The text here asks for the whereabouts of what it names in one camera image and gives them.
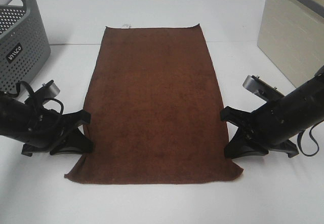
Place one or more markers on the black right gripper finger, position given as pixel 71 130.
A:
pixel 240 146
pixel 239 118

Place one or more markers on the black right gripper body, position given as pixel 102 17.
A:
pixel 267 131

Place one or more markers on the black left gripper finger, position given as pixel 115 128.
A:
pixel 74 143
pixel 79 118

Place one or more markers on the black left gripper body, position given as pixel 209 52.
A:
pixel 44 140

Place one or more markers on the brown towel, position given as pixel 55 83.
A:
pixel 155 109

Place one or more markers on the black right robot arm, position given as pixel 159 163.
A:
pixel 301 109

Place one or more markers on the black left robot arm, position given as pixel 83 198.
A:
pixel 19 119

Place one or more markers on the grey perforated plastic basket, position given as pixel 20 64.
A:
pixel 24 44

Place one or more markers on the beige storage box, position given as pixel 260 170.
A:
pixel 291 36

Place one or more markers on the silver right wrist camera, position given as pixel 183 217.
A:
pixel 261 89

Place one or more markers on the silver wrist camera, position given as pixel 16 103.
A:
pixel 48 90
pixel 261 89

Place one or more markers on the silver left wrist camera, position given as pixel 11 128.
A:
pixel 48 90

